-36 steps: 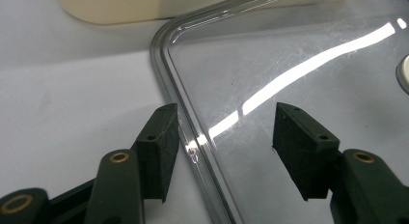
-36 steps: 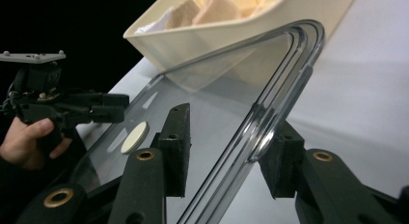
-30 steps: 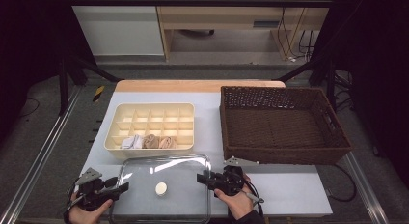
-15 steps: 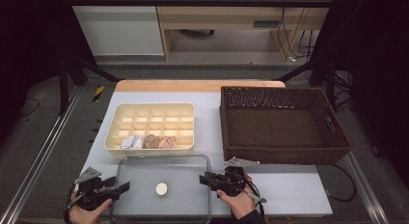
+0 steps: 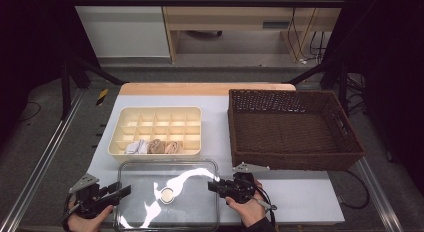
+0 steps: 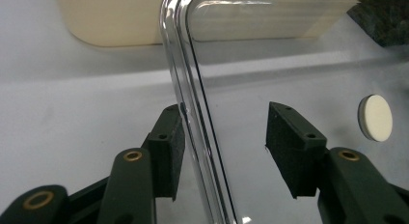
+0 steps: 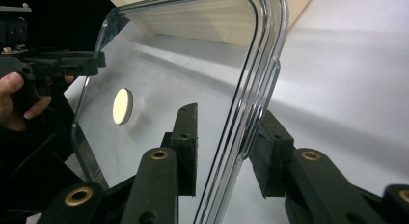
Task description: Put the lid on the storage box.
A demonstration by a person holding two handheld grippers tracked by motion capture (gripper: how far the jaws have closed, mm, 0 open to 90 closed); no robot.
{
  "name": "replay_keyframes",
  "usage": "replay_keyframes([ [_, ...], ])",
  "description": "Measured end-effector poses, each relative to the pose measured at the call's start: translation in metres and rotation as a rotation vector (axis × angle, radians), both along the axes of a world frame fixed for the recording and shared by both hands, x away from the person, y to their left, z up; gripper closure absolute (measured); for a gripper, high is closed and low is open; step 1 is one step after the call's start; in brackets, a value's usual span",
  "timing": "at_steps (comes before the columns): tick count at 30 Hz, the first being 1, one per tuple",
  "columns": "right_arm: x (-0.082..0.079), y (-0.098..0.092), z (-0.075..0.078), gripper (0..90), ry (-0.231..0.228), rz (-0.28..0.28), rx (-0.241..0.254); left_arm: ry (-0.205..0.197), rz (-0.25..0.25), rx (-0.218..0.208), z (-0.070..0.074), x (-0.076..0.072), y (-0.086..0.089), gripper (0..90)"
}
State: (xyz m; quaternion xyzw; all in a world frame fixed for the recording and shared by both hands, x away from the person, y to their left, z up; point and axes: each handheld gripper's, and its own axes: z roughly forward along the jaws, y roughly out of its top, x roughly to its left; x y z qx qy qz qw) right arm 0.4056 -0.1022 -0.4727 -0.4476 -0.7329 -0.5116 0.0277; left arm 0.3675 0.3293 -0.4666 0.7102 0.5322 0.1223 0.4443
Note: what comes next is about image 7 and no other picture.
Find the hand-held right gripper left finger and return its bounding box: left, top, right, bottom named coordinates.
left=120, top=102, right=199, bottom=224

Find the clear plastic lid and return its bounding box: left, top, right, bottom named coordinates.
left=69, top=0, right=289, bottom=224

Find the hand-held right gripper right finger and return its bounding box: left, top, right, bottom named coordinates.
left=249, top=109, right=387, bottom=224

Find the cream divided storage box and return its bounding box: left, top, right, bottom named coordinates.
left=105, top=0, right=317, bottom=47

